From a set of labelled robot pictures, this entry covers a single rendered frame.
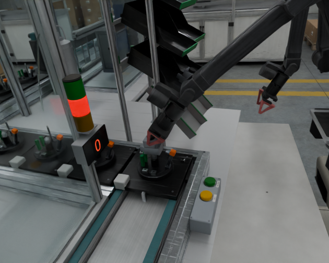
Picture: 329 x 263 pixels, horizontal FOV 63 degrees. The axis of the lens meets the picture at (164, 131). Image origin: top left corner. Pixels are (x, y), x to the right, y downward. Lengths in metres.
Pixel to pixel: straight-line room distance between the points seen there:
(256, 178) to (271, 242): 0.30
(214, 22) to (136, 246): 4.28
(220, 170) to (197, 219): 0.38
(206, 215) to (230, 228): 0.14
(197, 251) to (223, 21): 4.23
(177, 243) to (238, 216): 0.29
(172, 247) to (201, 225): 0.12
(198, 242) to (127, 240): 0.23
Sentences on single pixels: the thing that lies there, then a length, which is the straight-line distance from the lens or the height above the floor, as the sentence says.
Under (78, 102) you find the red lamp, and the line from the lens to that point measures 0.75.
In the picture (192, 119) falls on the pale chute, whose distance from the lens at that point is 1.25.
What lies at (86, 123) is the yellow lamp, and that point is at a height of 1.29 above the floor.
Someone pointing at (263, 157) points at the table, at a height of 0.86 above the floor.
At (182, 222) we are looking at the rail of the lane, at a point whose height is 0.96.
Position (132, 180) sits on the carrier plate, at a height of 0.97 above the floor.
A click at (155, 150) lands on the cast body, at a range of 0.98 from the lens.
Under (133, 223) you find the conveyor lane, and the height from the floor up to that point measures 0.92.
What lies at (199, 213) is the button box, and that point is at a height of 0.96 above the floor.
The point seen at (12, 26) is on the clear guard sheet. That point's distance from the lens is 0.67.
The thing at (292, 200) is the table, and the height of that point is 0.86.
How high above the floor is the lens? 1.65
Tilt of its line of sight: 32 degrees down
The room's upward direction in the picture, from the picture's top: 5 degrees counter-clockwise
